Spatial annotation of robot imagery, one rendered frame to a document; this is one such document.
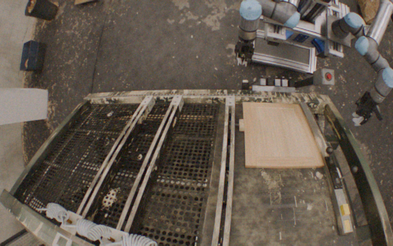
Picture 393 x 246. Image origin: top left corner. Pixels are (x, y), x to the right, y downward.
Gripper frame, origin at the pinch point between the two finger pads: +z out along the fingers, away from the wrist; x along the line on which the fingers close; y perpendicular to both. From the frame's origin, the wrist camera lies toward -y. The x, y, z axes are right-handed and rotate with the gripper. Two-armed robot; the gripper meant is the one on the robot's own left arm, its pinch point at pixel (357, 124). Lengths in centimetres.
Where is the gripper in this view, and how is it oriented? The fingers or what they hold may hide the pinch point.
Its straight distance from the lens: 107.0
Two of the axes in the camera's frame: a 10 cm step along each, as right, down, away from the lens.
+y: -8.6, -3.7, 3.4
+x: -5.0, 7.4, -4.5
